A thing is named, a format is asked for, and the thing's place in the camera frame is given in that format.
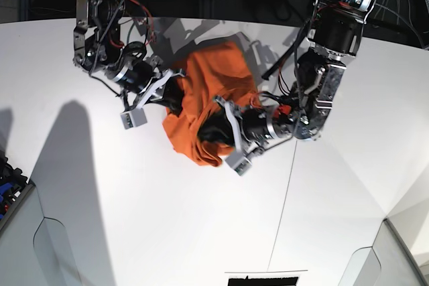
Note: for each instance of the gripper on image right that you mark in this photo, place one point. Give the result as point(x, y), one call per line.
point(251, 130)

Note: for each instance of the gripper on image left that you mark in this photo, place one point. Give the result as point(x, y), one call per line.
point(143, 84)

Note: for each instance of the orange t-shirt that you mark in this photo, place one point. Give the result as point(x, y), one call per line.
point(218, 70)

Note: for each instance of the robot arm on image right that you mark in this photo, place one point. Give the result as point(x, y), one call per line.
point(333, 32)

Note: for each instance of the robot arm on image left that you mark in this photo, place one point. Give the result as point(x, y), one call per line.
point(98, 48)

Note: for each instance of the black slot plate bottom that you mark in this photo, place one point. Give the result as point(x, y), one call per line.
point(268, 278)

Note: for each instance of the blue black items bin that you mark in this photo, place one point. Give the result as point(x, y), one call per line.
point(13, 182)

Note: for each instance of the grey panel bottom left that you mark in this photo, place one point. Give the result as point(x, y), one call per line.
point(35, 250)

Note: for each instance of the grey panel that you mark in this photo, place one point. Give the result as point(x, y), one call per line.
point(388, 261)
point(35, 250)

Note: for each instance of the grey panel bottom right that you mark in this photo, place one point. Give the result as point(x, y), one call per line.
point(388, 261)

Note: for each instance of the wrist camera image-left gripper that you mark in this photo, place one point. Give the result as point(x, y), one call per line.
point(133, 118)

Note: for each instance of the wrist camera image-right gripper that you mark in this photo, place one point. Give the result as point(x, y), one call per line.
point(238, 162)

